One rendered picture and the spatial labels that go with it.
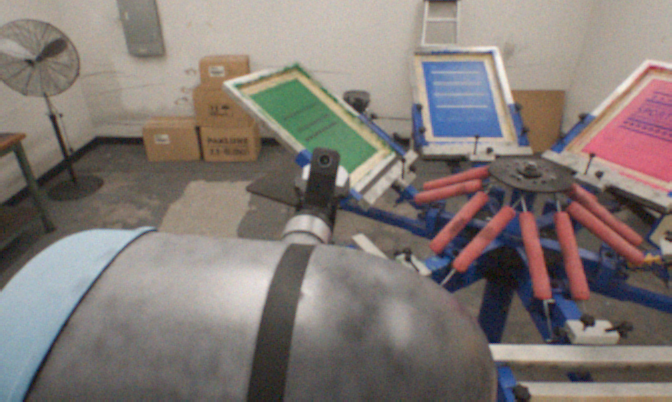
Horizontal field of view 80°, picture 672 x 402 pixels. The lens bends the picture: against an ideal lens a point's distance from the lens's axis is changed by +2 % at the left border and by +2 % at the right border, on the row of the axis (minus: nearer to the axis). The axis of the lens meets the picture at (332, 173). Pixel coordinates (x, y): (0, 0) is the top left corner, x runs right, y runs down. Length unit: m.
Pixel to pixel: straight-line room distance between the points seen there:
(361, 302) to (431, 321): 0.03
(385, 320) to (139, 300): 0.10
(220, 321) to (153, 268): 0.04
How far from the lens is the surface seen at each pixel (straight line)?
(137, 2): 5.04
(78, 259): 0.22
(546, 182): 1.68
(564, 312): 1.53
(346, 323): 0.16
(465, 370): 0.20
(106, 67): 5.48
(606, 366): 1.47
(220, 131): 4.68
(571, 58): 5.46
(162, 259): 0.20
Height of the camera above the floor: 2.02
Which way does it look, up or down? 27 degrees down
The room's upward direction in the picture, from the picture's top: straight up
